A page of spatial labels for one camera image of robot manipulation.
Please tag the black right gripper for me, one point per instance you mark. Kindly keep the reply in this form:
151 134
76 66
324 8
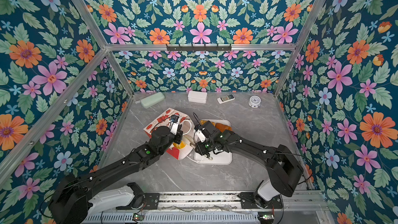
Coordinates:
199 146

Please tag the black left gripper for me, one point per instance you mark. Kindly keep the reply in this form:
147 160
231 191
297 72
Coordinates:
179 134

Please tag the red white paper bag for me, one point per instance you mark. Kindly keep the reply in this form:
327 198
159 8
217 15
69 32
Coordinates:
173 132

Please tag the orange fake croissant bread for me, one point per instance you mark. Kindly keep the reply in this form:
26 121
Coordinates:
223 127

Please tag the yellow green fake bread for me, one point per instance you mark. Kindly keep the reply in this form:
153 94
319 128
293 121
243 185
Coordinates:
181 145

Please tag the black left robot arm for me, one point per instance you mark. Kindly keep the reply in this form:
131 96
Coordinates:
78 197

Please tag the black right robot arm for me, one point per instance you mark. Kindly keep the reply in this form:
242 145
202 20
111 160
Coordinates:
283 168

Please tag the white rectangular tray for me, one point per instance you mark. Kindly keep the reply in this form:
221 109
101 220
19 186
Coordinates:
221 159

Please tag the mint green case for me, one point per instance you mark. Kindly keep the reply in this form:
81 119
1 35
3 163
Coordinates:
151 100

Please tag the white plastic box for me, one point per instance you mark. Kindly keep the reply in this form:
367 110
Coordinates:
197 97

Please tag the white remote control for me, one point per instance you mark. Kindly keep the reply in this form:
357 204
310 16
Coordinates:
226 99

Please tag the white round clock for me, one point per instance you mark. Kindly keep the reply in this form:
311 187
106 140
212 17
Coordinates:
254 101

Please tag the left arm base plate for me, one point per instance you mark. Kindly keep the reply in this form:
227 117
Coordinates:
147 201

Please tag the white slotted cable duct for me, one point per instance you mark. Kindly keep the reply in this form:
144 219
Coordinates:
173 218

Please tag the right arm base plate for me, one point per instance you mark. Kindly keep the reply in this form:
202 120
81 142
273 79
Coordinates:
251 200

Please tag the black hook rail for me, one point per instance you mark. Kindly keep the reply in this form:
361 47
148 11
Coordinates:
194 48

